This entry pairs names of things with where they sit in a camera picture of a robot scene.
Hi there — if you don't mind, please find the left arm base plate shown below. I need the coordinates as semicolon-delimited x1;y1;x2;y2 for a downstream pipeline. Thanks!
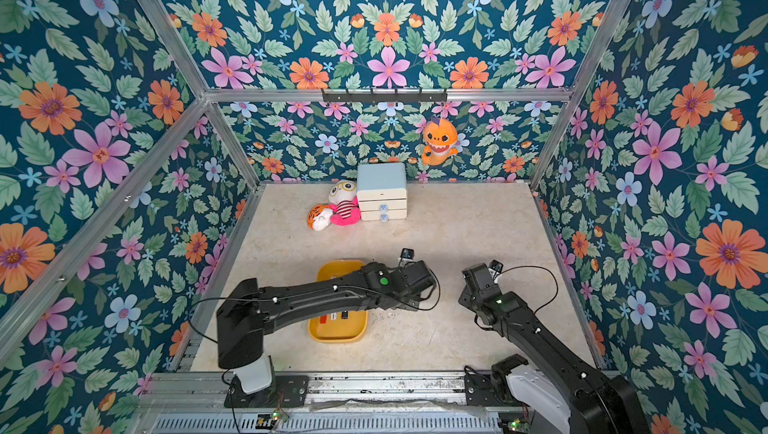
224;374;309;409

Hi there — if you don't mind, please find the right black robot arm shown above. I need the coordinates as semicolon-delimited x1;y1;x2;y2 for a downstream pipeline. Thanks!
459;264;650;433

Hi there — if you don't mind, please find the orange shark plush toy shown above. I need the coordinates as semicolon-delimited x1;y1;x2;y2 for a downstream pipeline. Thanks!
421;117;459;166

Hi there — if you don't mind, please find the orange tiger plush toy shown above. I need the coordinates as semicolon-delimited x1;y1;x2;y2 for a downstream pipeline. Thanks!
307;204;333;231

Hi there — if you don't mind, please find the pink owl plush toy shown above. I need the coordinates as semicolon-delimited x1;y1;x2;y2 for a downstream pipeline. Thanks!
328;180;362;226

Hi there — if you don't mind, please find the black wall hook rail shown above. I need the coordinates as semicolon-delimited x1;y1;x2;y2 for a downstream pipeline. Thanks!
320;88;448;104

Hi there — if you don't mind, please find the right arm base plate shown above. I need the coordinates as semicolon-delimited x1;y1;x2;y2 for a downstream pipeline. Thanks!
463;365;523;408

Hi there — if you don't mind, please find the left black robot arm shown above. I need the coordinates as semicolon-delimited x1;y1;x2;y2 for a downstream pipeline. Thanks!
216;260;441;396

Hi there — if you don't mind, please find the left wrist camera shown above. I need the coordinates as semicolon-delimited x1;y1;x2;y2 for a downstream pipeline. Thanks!
399;248;415;264

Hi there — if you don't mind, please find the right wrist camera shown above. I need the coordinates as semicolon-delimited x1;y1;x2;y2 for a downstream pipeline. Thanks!
489;260;504;280

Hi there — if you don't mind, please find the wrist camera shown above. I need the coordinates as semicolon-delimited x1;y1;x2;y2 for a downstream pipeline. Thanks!
489;260;504;280
399;248;415;264

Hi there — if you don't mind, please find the light blue drawer box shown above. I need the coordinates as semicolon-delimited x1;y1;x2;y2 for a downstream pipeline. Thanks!
357;162;408;222

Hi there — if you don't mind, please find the yellow plastic storage tray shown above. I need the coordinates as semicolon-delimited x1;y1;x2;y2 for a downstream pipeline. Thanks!
308;259;369;343

